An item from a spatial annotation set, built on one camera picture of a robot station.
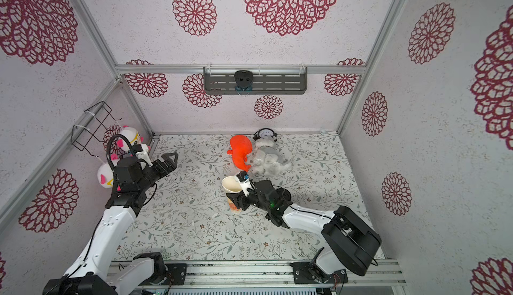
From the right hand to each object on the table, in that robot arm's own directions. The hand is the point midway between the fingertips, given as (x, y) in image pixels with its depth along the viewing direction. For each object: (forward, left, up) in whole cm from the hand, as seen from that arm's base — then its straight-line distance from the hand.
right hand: (232, 187), depth 81 cm
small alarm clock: (+46, -13, -15) cm, 50 cm away
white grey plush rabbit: (+18, -14, -5) cm, 23 cm away
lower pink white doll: (0, +49, +6) cm, 50 cm away
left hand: (+7, +24, +9) cm, 26 cm away
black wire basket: (+19, +54, +19) cm, 60 cm away
